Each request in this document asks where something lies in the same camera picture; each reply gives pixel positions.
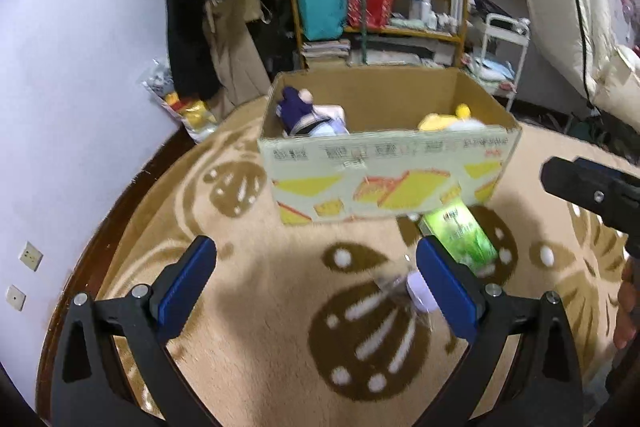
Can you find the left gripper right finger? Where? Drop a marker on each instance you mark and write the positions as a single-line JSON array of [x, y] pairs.
[[543, 386]]

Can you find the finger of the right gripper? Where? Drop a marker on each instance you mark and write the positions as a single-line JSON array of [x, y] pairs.
[[570, 181]]

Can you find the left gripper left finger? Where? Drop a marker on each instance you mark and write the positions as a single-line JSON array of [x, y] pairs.
[[90, 386]]

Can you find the lilac item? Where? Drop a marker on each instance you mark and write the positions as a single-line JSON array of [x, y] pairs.
[[412, 294]]

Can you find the green tissue pack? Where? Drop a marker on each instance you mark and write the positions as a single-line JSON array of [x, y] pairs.
[[460, 234]]

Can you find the person's right hand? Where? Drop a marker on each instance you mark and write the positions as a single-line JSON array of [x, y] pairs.
[[626, 328]]

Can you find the yellow plush toy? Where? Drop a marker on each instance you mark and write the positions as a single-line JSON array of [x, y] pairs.
[[460, 120]]

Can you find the white utility cart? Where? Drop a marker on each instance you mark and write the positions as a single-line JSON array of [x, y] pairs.
[[497, 59]]

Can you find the printed cardboard box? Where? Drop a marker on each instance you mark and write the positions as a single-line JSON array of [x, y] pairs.
[[385, 166]]

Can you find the stack of books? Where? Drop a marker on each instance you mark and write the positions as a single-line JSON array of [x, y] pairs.
[[326, 54]]

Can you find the snack bags on floor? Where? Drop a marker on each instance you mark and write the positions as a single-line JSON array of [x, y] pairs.
[[194, 115]]

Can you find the purple doll in box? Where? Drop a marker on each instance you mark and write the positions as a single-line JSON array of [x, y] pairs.
[[299, 115]]

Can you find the beige coat hanging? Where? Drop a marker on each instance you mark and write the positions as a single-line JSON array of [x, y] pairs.
[[236, 60]]

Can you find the white wall socket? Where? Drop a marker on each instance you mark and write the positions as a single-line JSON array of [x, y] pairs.
[[16, 298], [31, 257]]

